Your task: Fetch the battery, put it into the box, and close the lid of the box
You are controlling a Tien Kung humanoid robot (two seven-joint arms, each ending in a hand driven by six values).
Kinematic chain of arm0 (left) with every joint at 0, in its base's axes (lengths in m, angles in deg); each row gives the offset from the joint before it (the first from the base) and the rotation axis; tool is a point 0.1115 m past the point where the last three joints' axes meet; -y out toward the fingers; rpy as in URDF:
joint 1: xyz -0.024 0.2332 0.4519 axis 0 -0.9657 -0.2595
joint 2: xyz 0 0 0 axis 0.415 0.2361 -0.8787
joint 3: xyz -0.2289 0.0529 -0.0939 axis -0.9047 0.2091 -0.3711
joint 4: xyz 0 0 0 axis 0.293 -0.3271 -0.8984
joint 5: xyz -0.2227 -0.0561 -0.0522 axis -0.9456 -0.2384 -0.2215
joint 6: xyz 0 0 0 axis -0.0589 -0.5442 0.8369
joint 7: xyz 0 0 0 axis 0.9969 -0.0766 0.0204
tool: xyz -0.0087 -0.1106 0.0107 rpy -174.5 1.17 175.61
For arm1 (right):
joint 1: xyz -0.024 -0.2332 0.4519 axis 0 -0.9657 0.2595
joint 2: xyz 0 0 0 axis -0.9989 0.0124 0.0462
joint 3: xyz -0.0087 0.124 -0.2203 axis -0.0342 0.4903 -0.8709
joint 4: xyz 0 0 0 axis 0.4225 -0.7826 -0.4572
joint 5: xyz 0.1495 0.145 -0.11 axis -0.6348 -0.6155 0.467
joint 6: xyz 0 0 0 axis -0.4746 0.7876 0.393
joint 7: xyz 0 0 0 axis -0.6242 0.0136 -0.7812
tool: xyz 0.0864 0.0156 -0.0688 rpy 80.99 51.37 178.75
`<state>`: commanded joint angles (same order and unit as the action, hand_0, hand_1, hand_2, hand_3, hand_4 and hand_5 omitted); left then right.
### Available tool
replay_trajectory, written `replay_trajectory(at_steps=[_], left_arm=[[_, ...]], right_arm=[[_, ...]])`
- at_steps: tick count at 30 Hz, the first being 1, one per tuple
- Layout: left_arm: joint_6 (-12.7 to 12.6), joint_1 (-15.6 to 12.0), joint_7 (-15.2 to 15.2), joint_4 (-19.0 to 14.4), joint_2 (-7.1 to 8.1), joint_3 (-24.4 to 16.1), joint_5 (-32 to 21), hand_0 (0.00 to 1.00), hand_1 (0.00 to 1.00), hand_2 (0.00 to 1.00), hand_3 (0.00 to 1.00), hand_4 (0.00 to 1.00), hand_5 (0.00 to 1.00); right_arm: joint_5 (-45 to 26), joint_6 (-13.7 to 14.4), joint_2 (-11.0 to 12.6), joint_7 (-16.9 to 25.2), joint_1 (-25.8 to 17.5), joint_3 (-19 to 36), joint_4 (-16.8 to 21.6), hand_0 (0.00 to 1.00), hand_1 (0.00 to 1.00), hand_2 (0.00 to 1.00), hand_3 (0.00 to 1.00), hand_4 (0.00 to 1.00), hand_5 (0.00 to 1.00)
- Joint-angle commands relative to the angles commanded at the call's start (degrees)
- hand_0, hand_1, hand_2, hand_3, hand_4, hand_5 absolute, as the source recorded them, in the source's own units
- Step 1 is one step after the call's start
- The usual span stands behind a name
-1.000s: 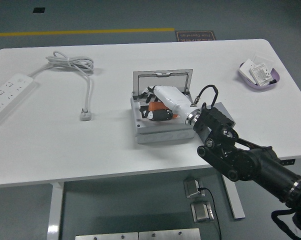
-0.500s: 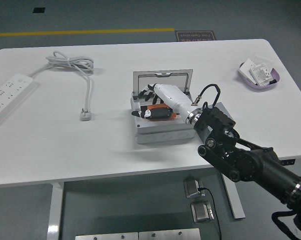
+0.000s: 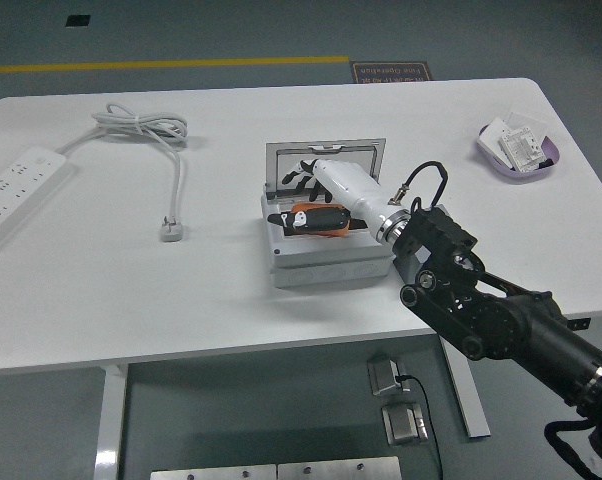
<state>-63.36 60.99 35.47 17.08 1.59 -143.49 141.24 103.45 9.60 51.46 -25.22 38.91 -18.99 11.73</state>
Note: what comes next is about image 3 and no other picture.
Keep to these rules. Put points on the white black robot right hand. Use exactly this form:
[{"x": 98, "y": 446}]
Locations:
[{"x": 351, "y": 185}]

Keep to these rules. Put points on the orange cylindrical battery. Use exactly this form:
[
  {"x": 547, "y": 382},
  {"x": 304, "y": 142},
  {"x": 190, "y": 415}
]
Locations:
[{"x": 301, "y": 206}]

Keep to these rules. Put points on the grey junction box clear lid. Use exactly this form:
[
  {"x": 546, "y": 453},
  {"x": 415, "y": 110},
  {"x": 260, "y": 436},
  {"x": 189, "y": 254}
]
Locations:
[{"x": 331, "y": 260}]

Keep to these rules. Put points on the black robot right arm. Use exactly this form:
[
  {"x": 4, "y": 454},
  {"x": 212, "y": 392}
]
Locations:
[{"x": 506, "y": 320}]

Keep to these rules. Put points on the black floor sign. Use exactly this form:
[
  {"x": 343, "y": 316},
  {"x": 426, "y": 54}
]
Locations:
[{"x": 391, "y": 72}]

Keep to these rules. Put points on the clear plastic bag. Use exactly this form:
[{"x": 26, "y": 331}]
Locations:
[{"x": 523, "y": 116}]

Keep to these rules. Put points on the small black part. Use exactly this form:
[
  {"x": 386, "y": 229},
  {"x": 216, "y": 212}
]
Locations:
[{"x": 546, "y": 163}]

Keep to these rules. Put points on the purple plastic tray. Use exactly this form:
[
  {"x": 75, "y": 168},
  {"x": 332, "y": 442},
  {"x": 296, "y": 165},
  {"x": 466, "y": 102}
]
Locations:
[{"x": 552, "y": 148}]

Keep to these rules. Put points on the yellow floor tape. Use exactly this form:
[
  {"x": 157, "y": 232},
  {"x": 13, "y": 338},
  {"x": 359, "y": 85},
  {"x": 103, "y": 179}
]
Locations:
[{"x": 131, "y": 65}]

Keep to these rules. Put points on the white table leg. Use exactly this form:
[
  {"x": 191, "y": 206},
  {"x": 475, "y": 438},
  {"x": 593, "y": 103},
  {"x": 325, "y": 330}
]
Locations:
[
  {"x": 110, "y": 425},
  {"x": 473, "y": 410}
]

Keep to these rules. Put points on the black table control panel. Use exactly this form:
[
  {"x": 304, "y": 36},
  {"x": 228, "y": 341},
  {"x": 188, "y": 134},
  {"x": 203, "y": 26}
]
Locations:
[{"x": 581, "y": 324}]

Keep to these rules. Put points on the black floor socket cover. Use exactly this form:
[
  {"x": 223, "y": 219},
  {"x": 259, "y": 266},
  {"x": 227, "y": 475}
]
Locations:
[{"x": 78, "y": 21}]

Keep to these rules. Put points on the white power strip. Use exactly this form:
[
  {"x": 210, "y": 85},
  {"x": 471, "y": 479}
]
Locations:
[{"x": 16, "y": 190}]

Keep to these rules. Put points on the white printed switch module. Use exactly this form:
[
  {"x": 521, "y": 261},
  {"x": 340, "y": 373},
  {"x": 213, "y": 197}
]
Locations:
[{"x": 523, "y": 147}]

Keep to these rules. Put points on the metal base plate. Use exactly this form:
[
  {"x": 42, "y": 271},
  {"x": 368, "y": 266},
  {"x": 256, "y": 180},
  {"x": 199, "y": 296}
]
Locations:
[
  {"x": 341, "y": 470},
  {"x": 211, "y": 473}
]

